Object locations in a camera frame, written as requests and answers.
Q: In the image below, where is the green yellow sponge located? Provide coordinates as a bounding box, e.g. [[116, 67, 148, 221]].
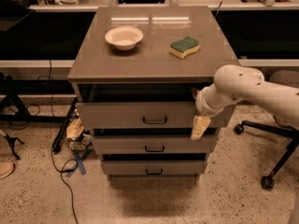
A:
[[169, 36, 200, 60]]

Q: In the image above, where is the grey top drawer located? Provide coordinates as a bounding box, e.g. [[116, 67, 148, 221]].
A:
[[75, 101, 236, 130]]

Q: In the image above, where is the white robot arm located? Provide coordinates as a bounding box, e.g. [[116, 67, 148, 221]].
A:
[[192, 65, 299, 224]]

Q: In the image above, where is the grey drawer cabinet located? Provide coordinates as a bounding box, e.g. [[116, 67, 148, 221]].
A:
[[66, 6, 241, 182]]

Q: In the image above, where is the black office chair base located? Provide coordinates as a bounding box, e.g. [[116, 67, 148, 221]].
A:
[[233, 120, 299, 191]]

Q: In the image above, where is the grey drawer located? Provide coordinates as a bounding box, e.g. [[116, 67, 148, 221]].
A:
[[101, 161, 206, 175], [92, 135, 217, 155], [75, 101, 236, 130]]

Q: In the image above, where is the black tripod stand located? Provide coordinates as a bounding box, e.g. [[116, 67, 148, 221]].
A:
[[0, 129, 24, 160]]

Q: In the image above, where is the blue tape cross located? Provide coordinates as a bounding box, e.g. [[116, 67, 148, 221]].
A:
[[65, 150, 92, 177]]

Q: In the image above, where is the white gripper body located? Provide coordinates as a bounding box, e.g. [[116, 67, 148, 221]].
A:
[[195, 85, 228, 117]]

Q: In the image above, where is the black floor cable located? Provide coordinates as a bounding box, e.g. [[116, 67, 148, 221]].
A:
[[50, 149, 79, 224]]

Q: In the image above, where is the black table leg frame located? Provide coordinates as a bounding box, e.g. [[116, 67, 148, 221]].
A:
[[0, 73, 65, 123]]

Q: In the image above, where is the grey bottom drawer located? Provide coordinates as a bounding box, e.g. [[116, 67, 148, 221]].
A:
[[101, 161, 206, 175]]

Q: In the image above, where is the black power strip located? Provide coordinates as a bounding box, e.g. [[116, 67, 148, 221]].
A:
[[51, 98, 78, 153]]

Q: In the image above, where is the grey middle drawer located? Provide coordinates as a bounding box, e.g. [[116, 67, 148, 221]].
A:
[[92, 135, 217, 155]]

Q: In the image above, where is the white bowl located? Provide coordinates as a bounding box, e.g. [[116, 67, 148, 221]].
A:
[[105, 26, 143, 50]]

